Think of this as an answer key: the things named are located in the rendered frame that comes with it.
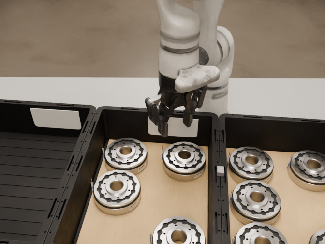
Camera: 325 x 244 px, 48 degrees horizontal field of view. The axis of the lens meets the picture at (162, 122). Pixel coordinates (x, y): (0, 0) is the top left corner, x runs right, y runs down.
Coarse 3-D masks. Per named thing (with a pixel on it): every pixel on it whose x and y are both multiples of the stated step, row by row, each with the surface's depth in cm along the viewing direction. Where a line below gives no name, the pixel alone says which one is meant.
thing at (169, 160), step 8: (176, 144) 89; (184, 144) 90; (192, 144) 89; (168, 152) 87; (200, 152) 87; (168, 160) 85; (176, 160) 85; (200, 160) 86; (176, 168) 83; (184, 168) 84; (192, 168) 83
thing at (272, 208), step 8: (240, 184) 80; (248, 184) 80; (256, 184) 80; (264, 184) 80; (240, 192) 78; (272, 192) 78; (240, 200) 77; (272, 200) 76; (280, 200) 76; (240, 208) 75; (248, 208) 75; (256, 208) 75; (264, 208) 75; (272, 208) 75; (248, 216) 74; (256, 216) 73; (264, 216) 73; (272, 216) 74
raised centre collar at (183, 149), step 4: (180, 148) 88; (184, 148) 88; (188, 148) 88; (176, 152) 86; (180, 152) 87; (188, 152) 87; (192, 152) 86; (176, 156) 85; (192, 156) 85; (180, 160) 84; (184, 160) 84; (188, 160) 84; (192, 160) 85
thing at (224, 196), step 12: (252, 120) 87; (264, 120) 86; (276, 120) 86; (288, 120) 86; (300, 120) 86; (312, 120) 86; (324, 120) 86; (228, 204) 67; (228, 216) 65; (228, 228) 63; (228, 240) 61
